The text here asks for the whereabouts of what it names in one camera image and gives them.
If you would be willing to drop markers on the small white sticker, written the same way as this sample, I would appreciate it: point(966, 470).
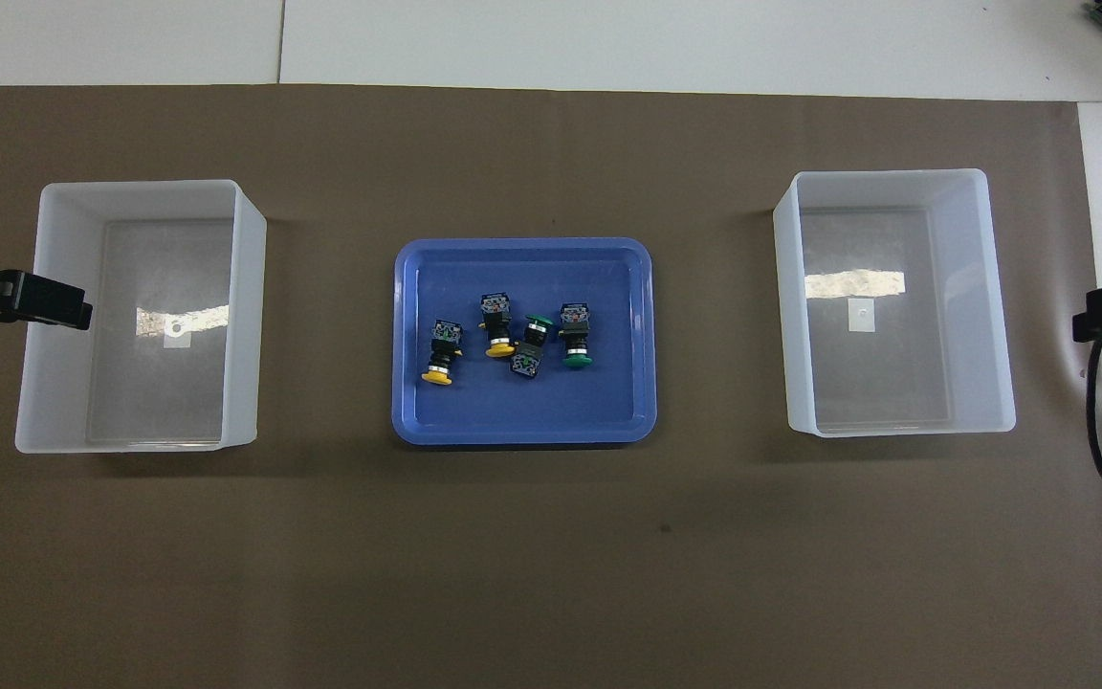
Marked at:
point(862, 316)
point(174, 335)

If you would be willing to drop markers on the yellow mushroom push button switch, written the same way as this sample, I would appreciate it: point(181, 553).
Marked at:
point(442, 356)
point(496, 325)

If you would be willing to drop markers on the green mushroom push button switch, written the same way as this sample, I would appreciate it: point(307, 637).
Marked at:
point(532, 344)
point(575, 335)

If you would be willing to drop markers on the translucent white plastic box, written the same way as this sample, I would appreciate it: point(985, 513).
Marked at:
point(159, 383)
point(895, 383)

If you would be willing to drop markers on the brown paper table mat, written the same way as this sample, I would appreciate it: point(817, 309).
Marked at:
point(551, 536)

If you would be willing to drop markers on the blue plastic tray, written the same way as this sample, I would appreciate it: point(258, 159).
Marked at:
point(474, 411)

